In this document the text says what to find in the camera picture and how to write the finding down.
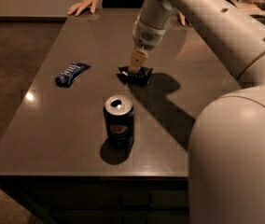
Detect blue pepsi soda can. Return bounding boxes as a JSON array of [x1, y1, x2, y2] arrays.
[[104, 95, 134, 148]]

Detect black chocolate rxbar wrapper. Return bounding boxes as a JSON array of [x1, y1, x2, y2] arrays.
[[119, 66, 153, 85]]

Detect dark cabinet drawer front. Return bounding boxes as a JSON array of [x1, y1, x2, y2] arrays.
[[23, 180, 190, 224]]

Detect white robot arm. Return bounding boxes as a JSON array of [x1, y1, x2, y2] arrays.
[[131, 0, 265, 224]]

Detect person's left hand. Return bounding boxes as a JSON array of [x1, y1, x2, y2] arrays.
[[178, 12, 191, 27]]

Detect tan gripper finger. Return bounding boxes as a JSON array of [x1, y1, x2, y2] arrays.
[[129, 48, 148, 74]]

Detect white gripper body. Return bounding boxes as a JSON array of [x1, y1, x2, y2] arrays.
[[132, 19, 166, 50]]

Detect person's right hand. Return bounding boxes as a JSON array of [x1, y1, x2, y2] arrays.
[[67, 0, 98, 16]]

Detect blue blueberry rxbar wrapper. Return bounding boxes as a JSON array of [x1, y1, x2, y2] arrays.
[[55, 63, 90, 88]]

